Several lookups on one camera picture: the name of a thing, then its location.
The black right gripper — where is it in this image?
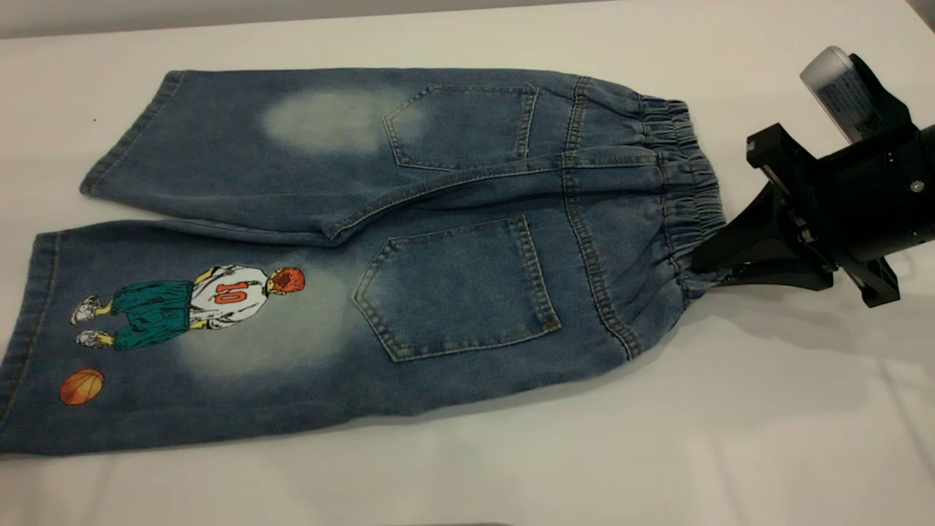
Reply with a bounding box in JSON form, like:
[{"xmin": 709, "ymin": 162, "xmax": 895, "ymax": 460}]
[{"xmin": 690, "ymin": 123, "xmax": 935, "ymax": 308}]

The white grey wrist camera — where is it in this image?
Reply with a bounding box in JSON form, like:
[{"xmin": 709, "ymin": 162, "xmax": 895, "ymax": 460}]
[{"xmin": 800, "ymin": 46, "xmax": 917, "ymax": 147}]

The blue denim pants basketball print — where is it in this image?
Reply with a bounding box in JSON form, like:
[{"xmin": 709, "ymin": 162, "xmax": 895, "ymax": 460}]
[{"xmin": 0, "ymin": 68, "xmax": 731, "ymax": 457}]

